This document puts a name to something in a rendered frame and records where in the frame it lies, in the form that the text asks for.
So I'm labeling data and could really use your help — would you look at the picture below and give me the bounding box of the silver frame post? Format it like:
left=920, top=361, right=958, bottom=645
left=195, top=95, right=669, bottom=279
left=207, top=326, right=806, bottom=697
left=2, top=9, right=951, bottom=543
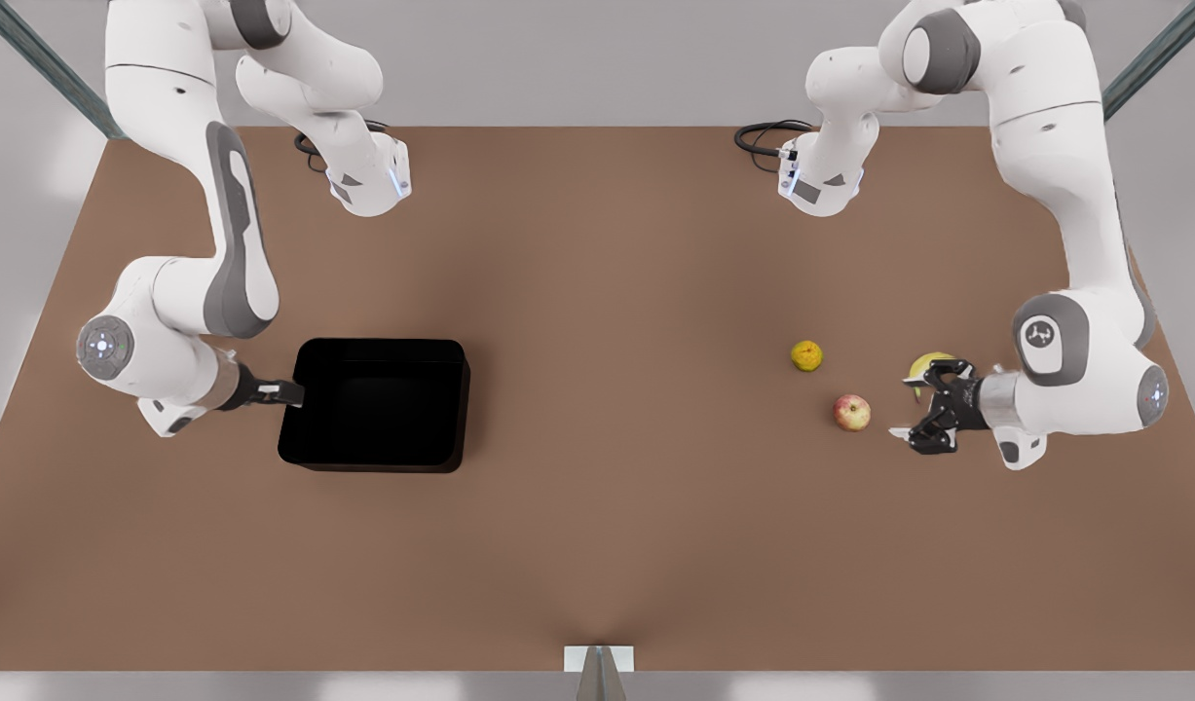
left=1102, top=0, right=1195, bottom=122
left=0, top=0, right=129, bottom=141
left=564, top=645, right=635, bottom=701

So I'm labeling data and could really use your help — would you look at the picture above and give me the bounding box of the black cable loop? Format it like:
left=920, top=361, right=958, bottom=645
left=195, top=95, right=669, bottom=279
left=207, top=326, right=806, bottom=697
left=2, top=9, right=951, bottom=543
left=294, top=119, right=392, bottom=174
left=734, top=120, right=818, bottom=176

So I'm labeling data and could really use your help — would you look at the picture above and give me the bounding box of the black storage box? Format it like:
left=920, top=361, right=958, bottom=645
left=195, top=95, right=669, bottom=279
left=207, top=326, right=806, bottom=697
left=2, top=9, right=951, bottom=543
left=278, top=338, right=471, bottom=474

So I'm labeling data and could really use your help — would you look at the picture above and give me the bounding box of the yellow banana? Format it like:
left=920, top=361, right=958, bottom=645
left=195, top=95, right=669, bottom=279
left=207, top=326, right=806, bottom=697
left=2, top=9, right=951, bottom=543
left=907, top=351, right=955, bottom=400

